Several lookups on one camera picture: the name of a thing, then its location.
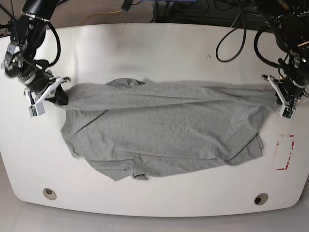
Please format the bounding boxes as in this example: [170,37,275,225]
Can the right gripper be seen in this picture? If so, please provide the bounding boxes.
[1,43,70,106]

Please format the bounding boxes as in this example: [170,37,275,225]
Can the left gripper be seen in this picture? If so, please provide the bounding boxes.
[262,41,309,108]

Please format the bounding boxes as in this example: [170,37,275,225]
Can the grey T-shirt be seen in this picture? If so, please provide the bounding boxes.
[61,79,278,181]

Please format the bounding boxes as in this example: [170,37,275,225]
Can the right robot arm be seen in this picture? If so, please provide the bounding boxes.
[2,0,61,95]

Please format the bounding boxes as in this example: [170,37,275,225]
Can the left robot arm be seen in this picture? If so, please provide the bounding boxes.
[253,0,309,108]

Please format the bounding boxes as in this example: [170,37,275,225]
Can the red tape rectangle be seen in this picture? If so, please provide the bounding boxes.
[274,134,295,171]

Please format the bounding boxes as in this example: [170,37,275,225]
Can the left table grommet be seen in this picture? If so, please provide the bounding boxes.
[43,188,57,201]

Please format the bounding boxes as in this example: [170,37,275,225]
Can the table grommet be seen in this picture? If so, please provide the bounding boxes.
[43,188,57,201]
[254,193,268,205]

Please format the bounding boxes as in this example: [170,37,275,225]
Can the right table grommet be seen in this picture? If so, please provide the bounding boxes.
[254,193,268,205]

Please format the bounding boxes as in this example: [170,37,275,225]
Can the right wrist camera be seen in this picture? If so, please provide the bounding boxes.
[28,102,45,117]

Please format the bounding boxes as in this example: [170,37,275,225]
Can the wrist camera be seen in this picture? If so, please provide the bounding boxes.
[280,105,296,120]
[28,102,45,117]

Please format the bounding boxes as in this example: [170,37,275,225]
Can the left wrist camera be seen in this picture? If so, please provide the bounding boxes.
[280,105,296,120]

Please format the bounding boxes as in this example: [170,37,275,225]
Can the black cable bundle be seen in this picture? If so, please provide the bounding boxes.
[151,0,256,27]

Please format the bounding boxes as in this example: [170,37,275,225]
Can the yellow cable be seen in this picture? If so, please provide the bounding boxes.
[77,7,123,26]

